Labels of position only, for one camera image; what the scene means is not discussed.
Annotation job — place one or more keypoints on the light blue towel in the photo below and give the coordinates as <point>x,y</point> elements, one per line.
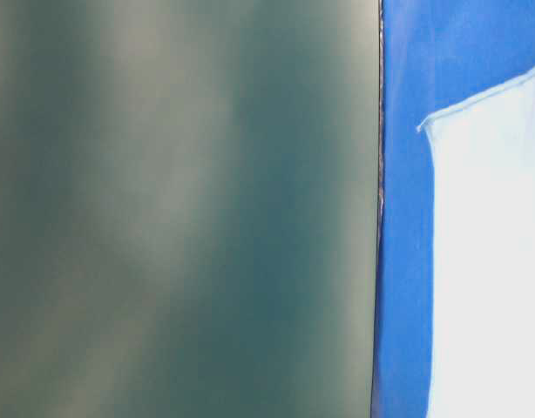
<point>483,326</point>

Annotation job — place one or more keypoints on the blue table cloth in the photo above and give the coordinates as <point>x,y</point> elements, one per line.
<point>434,54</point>

